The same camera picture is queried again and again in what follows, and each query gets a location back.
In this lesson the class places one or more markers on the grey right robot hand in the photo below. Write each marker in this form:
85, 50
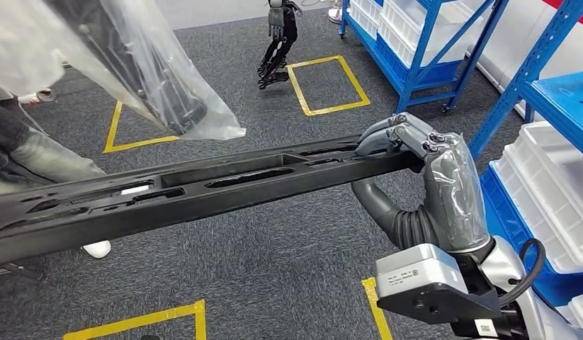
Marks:
455, 197

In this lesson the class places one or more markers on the black humanoid robot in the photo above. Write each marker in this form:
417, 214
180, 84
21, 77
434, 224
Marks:
279, 47

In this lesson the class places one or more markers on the white car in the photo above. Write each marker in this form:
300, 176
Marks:
502, 51

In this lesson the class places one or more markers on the blue metal shelf rack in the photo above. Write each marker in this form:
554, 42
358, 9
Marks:
406, 101
563, 103

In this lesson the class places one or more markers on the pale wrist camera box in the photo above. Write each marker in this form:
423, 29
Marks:
413, 277

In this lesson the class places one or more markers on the black plastic plate bracket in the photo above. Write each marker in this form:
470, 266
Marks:
178, 211

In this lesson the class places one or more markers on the black plastic part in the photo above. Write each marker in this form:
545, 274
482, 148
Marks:
155, 84

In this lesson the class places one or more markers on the person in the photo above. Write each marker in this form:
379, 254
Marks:
52, 162

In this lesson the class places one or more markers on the clear plastic bag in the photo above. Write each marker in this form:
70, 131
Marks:
202, 117

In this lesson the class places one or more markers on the white round stand base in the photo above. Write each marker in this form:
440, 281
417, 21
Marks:
335, 16

